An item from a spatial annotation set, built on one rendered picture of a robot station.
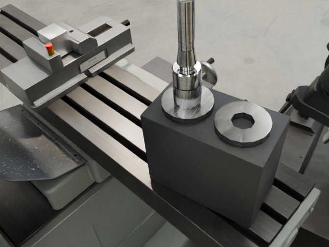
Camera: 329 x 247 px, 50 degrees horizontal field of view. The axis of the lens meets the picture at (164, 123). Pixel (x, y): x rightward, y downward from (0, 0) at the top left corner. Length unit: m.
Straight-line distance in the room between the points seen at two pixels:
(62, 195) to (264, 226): 0.50
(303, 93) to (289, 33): 2.18
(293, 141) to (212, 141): 0.75
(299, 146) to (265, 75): 1.26
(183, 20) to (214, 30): 2.40
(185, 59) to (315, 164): 0.82
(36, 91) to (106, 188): 0.33
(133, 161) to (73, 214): 0.30
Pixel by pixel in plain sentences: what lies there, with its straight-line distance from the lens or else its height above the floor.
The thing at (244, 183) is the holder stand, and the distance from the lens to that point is 0.58.
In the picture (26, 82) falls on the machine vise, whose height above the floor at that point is 0.99.
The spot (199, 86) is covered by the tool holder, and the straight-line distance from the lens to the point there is 0.56.
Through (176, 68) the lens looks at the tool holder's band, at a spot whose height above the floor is 1.20.
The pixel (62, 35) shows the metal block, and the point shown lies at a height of 1.06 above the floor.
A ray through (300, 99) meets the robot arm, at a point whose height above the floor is 1.05.
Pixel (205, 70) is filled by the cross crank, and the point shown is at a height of 0.65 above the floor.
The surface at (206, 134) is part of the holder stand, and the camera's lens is 0.56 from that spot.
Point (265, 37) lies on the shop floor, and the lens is 2.84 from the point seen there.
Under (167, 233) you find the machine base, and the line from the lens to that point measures 1.49.
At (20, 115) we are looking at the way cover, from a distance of 1.07.
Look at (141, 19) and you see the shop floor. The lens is 3.09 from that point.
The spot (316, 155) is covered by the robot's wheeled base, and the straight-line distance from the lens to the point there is 1.30.
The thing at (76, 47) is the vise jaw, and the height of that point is 1.02.
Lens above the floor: 1.53
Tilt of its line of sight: 46 degrees down
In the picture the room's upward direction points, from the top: 5 degrees counter-clockwise
